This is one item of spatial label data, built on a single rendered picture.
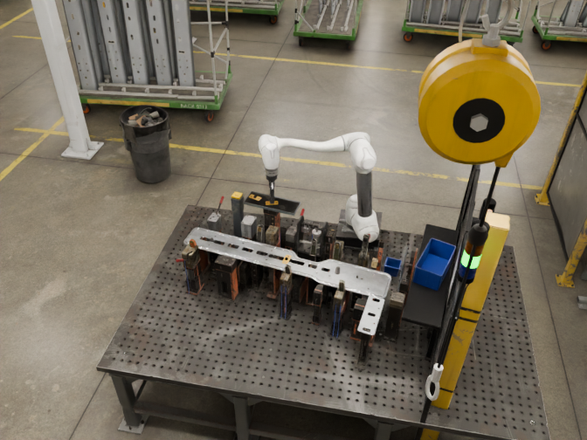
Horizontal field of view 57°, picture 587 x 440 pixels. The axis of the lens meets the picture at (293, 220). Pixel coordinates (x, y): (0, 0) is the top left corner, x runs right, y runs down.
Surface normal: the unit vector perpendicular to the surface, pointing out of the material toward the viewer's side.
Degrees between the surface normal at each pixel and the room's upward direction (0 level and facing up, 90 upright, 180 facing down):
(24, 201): 0
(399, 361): 0
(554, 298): 0
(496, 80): 80
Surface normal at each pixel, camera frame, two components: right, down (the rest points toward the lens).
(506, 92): -0.09, 0.51
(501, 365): 0.01, -0.78
